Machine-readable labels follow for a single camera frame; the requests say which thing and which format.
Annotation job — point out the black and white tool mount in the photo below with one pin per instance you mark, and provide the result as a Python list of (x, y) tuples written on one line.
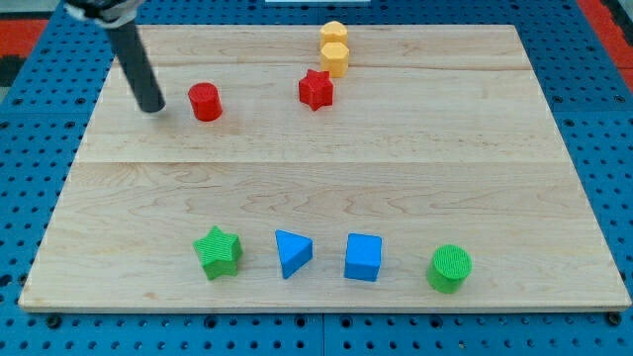
[(104, 13)]

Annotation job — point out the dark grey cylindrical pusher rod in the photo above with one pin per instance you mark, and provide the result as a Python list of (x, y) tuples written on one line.
[(127, 45)]

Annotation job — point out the red cylinder block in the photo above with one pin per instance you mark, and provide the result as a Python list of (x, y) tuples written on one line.
[(205, 101)]

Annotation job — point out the red star block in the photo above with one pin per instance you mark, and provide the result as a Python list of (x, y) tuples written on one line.
[(316, 89)]

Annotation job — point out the green star block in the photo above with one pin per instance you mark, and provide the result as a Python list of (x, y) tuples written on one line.
[(218, 253)]

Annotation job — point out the yellow heart block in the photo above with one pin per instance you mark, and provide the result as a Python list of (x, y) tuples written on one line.
[(332, 32)]

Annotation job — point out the light wooden board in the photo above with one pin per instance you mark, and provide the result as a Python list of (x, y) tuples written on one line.
[(436, 135)]

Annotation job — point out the yellow hexagon block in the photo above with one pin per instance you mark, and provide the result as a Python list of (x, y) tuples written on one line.
[(334, 58)]

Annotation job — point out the blue triangle block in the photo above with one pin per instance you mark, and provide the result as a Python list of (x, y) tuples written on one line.
[(294, 251)]

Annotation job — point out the blue cube block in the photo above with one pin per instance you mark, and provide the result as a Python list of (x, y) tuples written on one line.
[(363, 257)]

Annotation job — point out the green cylinder block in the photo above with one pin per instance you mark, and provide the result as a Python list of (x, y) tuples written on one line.
[(449, 267)]

